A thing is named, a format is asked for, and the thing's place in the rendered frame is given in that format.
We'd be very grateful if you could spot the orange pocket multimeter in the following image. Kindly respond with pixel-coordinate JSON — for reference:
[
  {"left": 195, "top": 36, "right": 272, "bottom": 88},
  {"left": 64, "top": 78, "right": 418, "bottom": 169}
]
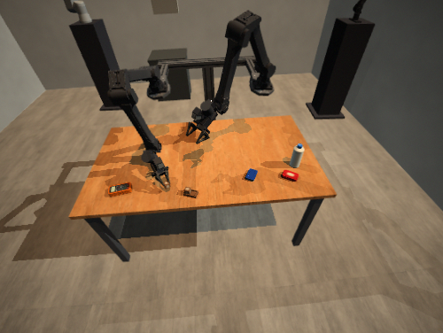
[{"left": 108, "top": 182, "right": 132, "bottom": 197}]

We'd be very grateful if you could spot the white bottle with blue cap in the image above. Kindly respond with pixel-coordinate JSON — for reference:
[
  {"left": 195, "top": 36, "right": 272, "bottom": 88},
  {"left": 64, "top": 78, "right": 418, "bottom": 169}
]
[{"left": 290, "top": 143, "right": 304, "bottom": 168}]

